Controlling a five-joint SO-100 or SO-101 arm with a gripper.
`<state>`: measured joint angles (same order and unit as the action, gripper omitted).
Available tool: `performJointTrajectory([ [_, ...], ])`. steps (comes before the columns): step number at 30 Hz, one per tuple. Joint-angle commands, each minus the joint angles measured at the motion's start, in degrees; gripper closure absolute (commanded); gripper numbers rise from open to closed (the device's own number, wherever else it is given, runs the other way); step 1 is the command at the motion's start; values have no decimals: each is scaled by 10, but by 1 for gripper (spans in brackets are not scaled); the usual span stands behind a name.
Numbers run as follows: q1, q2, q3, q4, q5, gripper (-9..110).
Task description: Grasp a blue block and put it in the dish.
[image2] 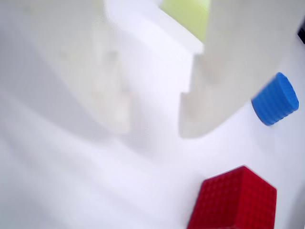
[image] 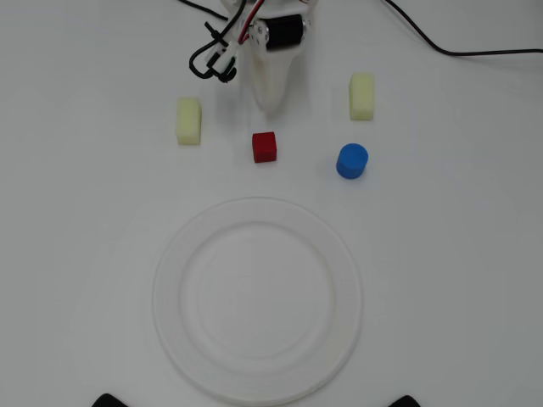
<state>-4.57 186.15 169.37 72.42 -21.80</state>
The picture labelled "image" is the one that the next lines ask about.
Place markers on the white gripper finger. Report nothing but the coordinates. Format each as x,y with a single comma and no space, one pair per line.
271,80

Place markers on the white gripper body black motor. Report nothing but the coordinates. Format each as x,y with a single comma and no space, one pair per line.
283,29

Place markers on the blue cylinder block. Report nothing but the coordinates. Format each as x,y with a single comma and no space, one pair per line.
351,161

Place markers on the red cube block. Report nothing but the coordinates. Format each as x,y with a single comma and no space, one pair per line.
264,147

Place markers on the cream foam block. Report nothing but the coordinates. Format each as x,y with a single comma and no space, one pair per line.
362,96
188,121

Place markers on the white round plate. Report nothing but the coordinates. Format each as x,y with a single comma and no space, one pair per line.
257,301

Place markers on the black rounded foot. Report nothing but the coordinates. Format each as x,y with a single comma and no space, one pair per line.
408,402
109,401

